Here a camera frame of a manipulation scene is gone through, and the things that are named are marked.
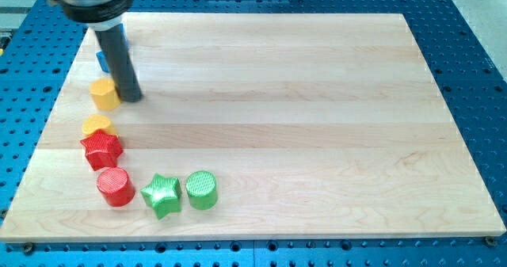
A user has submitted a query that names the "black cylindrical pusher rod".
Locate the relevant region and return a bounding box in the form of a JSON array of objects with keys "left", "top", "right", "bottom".
[{"left": 95, "top": 25, "right": 143, "bottom": 102}]

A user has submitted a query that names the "red star block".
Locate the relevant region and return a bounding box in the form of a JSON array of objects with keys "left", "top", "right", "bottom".
[{"left": 80, "top": 130, "right": 123, "bottom": 171}]

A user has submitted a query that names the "green star block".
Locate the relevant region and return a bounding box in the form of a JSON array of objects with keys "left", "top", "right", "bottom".
[{"left": 140, "top": 174, "right": 182, "bottom": 219}]

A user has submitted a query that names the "blue block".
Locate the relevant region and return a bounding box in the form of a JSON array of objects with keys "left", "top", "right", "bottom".
[{"left": 96, "top": 23, "right": 129, "bottom": 73}]

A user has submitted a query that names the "yellow hexagon block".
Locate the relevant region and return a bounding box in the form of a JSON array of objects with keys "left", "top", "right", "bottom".
[{"left": 89, "top": 78, "right": 120, "bottom": 111}]

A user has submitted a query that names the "yellow heart block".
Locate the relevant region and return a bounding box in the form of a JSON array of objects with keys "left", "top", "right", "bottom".
[{"left": 82, "top": 114, "right": 118, "bottom": 136}]

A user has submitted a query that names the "red cylinder block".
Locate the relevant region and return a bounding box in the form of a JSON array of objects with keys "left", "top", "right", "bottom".
[{"left": 97, "top": 167, "right": 135, "bottom": 207}]

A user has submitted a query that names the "green cylinder block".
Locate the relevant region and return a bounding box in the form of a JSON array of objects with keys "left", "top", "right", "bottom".
[{"left": 185, "top": 170, "right": 218, "bottom": 210}]

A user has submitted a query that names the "wooden board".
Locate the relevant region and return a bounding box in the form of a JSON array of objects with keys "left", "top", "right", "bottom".
[{"left": 1, "top": 13, "right": 505, "bottom": 242}]

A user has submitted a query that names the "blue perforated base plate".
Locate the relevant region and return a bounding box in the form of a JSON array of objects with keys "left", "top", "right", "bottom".
[{"left": 1, "top": 0, "right": 506, "bottom": 266}]

